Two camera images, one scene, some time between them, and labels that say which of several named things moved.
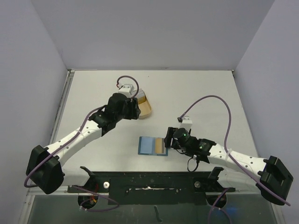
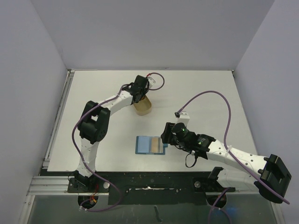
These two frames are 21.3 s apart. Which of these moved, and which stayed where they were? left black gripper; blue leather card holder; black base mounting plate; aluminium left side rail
Moved: left black gripper
Stayed: blue leather card holder; aluminium left side rail; black base mounting plate
